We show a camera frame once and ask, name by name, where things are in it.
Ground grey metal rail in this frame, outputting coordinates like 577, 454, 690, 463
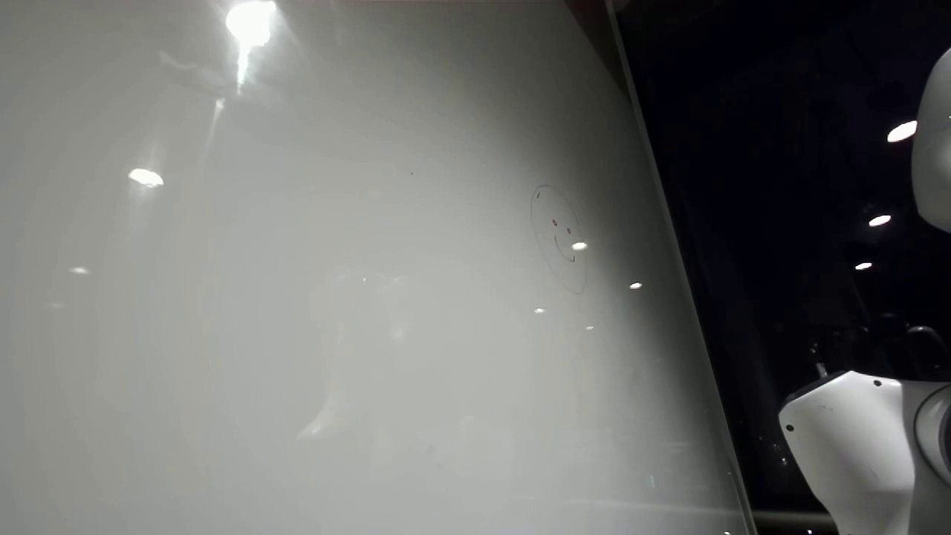
751, 509, 840, 535

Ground large whiteboard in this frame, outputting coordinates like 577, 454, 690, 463
0, 0, 759, 535

